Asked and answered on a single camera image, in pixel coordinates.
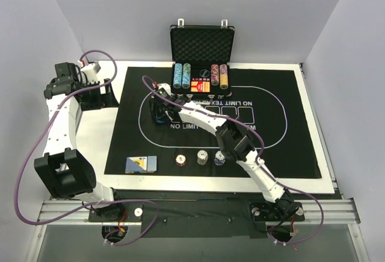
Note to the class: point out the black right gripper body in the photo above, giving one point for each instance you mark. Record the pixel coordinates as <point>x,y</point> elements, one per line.
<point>157,111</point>

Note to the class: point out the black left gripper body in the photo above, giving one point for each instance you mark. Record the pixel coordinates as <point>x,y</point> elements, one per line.
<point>91,94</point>

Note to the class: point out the red chip stack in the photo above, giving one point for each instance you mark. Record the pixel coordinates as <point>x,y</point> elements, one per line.
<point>181,160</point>

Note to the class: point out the grey chip stack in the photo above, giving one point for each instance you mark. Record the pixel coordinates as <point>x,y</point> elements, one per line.
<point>202,157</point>

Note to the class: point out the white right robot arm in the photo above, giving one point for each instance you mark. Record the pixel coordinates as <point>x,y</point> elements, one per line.
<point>236,143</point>

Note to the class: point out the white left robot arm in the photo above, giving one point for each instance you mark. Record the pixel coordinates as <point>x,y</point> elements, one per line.
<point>65,172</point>

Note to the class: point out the green grey chip row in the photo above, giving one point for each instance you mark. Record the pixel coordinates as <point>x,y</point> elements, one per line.
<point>186,75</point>

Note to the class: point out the light blue chip row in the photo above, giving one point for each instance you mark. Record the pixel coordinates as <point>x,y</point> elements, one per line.
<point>178,75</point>

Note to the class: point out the red playing card box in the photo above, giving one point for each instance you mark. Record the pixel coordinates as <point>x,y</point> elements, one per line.
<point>200,85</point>

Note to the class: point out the black dealer button in case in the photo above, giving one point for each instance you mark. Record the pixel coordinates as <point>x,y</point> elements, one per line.
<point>204,73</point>

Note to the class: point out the blue playing card deck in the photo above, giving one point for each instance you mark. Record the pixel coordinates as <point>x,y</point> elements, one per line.
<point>142,164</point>

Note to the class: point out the dark red chip row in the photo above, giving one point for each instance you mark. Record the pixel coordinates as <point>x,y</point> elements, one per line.
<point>215,74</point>

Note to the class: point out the black aluminium poker case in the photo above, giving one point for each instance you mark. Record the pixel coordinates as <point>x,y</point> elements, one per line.
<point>201,46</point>

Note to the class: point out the purple and orange chip row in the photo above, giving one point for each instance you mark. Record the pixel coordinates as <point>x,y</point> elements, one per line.
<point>224,79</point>

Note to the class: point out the blue chip stack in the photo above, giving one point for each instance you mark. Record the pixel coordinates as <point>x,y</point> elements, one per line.
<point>219,159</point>

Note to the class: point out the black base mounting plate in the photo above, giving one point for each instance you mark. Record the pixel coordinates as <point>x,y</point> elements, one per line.
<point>208,228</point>

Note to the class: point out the black poker felt mat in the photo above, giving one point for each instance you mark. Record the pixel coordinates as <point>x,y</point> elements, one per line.
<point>268,101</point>

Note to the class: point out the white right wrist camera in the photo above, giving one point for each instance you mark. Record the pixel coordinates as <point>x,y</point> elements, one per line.
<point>162,88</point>

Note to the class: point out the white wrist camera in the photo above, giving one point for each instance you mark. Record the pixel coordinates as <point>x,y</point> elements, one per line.
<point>162,88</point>
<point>88,73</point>

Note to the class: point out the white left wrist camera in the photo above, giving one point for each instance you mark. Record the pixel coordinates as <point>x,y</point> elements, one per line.
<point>88,73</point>

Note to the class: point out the aluminium front rail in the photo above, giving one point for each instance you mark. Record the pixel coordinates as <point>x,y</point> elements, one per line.
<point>340,211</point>

